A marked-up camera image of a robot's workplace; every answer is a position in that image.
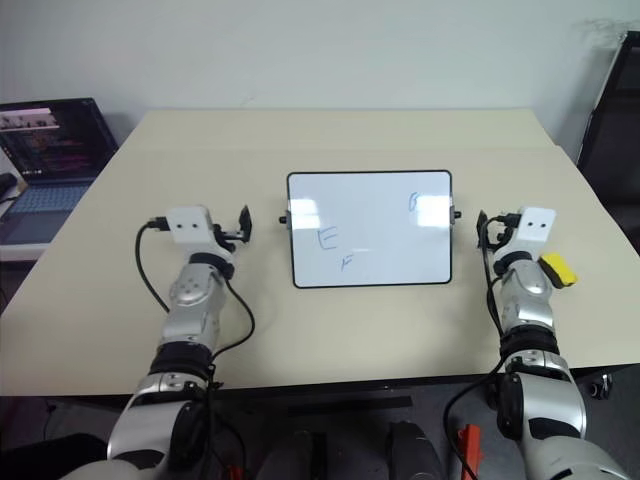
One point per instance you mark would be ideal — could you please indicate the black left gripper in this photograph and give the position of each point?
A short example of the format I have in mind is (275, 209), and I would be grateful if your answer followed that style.
(229, 234)

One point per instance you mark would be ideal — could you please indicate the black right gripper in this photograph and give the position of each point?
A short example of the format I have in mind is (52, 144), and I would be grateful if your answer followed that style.
(500, 234)

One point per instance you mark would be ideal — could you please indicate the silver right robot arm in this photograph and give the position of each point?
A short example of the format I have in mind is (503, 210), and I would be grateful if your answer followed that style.
(530, 310)

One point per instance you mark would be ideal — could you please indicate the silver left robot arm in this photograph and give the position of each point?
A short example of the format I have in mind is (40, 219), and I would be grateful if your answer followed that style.
(187, 310)

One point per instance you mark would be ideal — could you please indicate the yellow and black eraser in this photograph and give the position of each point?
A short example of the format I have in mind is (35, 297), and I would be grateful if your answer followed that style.
(560, 267)

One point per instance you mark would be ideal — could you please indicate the black-framed whiteboard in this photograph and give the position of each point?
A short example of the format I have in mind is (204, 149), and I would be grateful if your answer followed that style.
(370, 240)

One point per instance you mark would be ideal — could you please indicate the black caster wheel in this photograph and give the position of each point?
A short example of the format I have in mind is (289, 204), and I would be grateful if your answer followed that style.
(601, 386)

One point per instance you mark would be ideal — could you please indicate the open blue laptop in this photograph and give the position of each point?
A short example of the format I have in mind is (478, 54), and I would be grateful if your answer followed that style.
(50, 145)

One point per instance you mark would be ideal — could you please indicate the red clamp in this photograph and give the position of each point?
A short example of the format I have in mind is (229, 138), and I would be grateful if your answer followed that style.
(471, 450)

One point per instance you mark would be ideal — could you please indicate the dark rounded shape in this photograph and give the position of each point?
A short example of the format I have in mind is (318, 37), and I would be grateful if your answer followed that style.
(415, 450)

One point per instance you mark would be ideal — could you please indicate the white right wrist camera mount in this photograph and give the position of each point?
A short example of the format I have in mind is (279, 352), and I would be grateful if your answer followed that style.
(535, 225)

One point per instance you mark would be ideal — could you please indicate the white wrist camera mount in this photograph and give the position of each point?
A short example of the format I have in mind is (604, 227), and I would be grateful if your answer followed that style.
(190, 225)
(535, 225)

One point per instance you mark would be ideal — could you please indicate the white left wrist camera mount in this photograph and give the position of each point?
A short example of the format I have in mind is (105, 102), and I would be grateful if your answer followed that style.
(190, 225)

